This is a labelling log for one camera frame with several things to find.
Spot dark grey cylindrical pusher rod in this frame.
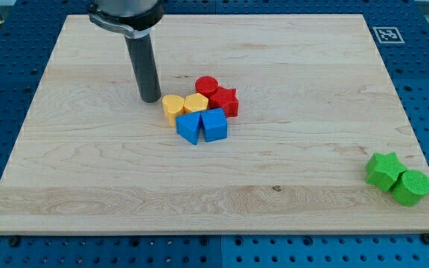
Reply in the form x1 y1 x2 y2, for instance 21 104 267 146
125 34 161 103

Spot yellow heart block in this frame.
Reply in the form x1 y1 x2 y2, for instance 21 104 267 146
162 95 185 127

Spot yellow hexagon block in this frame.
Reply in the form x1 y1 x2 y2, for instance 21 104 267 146
183 93 209 114

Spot red cylinder block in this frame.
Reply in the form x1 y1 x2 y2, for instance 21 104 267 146
194 76 218 98

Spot blue triangle block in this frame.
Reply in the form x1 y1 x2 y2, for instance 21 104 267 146
176 112 202 145

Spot red star block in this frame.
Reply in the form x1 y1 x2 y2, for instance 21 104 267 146
209 86 239 118

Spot blue cube block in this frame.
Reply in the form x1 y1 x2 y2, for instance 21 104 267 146
201 108 228 142

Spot light wooden board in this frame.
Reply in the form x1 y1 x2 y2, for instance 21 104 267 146
0 14 429 236

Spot white fiducial marker tag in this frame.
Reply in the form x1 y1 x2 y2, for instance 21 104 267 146
373 27 404 44

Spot green star block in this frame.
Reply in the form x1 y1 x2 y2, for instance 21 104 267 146
365 153 408 192

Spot green cylinder block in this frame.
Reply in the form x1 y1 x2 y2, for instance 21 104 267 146
391 170 429 207

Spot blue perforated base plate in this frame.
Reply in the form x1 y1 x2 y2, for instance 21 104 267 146
0 0 429 267

